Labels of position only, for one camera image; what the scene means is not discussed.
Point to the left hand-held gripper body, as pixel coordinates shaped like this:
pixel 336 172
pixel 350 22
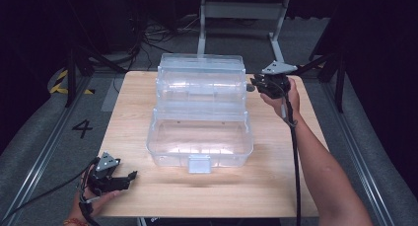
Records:
pixel 105 176

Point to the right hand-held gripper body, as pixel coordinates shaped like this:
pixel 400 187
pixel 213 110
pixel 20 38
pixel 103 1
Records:
pixel 275 83

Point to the clear plastic storage box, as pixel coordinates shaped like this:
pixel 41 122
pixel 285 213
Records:
pixel 200 120

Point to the person's right hand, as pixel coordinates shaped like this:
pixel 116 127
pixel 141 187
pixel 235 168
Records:
pixel 289 101

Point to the person's left hand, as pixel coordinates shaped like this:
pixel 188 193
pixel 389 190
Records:
pixel 93 203

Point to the black tripod stand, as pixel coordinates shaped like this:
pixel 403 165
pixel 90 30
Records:
pixel 332 68
pixel 79 68

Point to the yellow and black floor tape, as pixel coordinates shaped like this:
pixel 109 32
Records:
pixel 59 84

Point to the grey metal stand frame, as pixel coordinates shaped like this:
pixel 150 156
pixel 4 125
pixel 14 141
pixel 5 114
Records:
pixel 241 12

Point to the aluminium floor rail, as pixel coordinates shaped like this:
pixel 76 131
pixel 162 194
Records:
pixel 42 150
pixel 358 153

